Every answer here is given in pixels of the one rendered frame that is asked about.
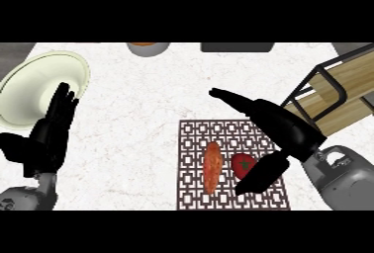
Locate cream white plate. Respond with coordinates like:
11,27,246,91
0,50,92,131

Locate wooden tiered shelf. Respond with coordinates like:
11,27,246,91
280,42,374,137

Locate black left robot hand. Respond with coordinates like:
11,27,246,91
0,82,80,179

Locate dark grey flat block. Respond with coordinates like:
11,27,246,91
200,42,277,53

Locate grey bowl with orange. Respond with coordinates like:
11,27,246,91
126,42,172,58

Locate brown lattice placemat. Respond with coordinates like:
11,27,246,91
178,119,293,211

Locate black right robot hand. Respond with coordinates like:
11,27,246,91
207,87,329,197

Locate orange sweet potato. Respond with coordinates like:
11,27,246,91
201,140,225,196

